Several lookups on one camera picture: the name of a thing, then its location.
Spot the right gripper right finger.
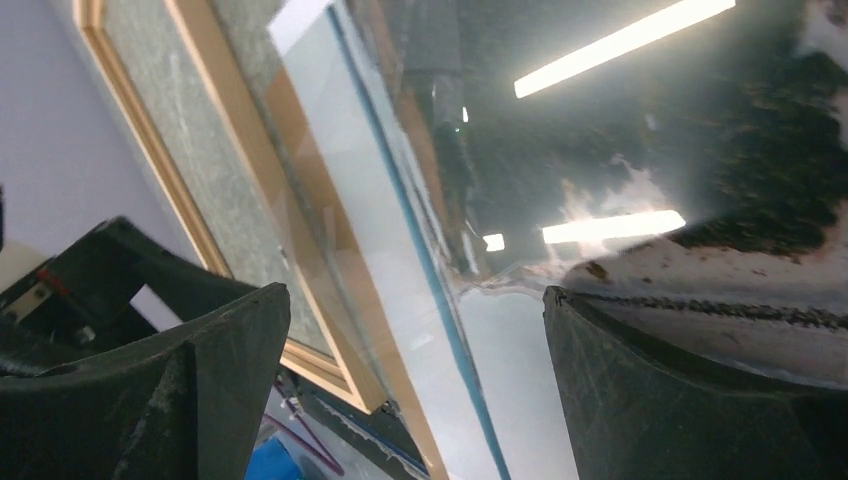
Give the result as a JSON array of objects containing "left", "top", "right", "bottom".
[{"left": 543, "top": 286, "right": 847, "bottom": 479}]

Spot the wooden picture frame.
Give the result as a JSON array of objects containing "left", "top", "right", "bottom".
[{"left": 66, "top": 1, "right": 388, "bottom": 414}]

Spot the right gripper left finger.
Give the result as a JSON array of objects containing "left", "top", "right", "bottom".
[{"left": 1, "top": 283, "right": 290, "bottom": 479}]

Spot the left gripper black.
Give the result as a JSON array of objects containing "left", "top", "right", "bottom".
[{"left": 1, "top": 217, "right": 255, "bottom": 378}]

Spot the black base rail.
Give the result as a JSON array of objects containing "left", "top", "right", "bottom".
[{"left": 276, "top": 373, "right": 430, "bottom": 479}]

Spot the brown backing board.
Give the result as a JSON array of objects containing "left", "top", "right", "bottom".
[{"left": 264, "top": 70, "right": 448, "bottom": 479}]

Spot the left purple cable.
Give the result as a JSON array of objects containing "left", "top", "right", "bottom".
[{"left": 262, "top": 384, "right": 347, "bottom": 478}]

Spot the glossy landscape photo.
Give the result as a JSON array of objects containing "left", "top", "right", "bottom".
[{"left": 267, "top": 1, "right": 847, "bottom": 479}]

